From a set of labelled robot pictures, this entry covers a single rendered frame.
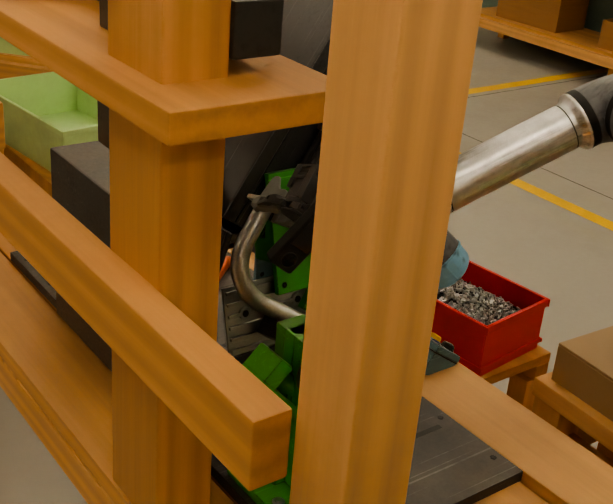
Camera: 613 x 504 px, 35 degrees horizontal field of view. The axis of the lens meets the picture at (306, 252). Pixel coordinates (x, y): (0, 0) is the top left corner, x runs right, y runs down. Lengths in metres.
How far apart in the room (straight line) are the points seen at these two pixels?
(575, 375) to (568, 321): 2.12
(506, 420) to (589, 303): 2.51
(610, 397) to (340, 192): 1.10
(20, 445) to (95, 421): 1.44
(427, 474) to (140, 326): 0.59
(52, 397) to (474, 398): 0.73
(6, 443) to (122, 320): 1.92
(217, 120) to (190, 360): 0.27
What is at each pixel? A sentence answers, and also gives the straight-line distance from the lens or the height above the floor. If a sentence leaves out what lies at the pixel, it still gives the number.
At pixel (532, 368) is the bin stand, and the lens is 2.17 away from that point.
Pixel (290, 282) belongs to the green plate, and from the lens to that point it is 1.68.
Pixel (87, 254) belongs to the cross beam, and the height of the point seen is 1.28.
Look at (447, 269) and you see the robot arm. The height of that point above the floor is 1.25.
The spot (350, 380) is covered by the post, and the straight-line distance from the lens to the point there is 0.93.
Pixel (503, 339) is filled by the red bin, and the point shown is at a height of 0.87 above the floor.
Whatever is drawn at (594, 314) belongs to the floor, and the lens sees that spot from 4.15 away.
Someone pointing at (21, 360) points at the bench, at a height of 0.88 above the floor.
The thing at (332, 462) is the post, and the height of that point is 1.25.
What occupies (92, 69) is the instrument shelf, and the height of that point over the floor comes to 1.54.
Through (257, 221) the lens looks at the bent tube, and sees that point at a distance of 1.58.
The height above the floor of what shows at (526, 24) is 0.27.
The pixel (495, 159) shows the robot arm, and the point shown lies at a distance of 1.52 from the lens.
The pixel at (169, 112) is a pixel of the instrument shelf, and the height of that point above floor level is 1.54.
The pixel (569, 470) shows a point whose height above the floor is 0.90.
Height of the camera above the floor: 1.87
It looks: 26 degrees down
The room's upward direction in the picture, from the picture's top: 5 degrees clockwise
